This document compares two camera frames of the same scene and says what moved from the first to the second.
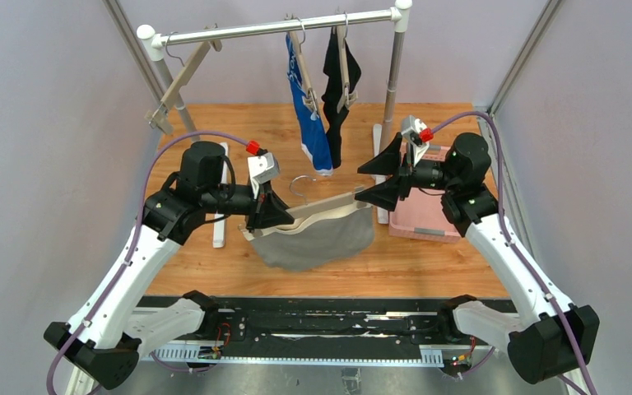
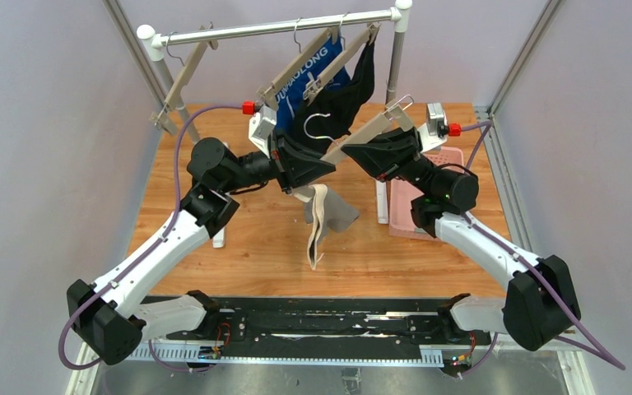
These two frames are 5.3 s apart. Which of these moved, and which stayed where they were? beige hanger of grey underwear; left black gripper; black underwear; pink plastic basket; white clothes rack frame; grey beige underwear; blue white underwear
Moved: black underwear; grey beige underwear; left black gripper; blue white underwear; beige hanger of grey underwear
Stayed: pink plastic basket; white clothes rack frame
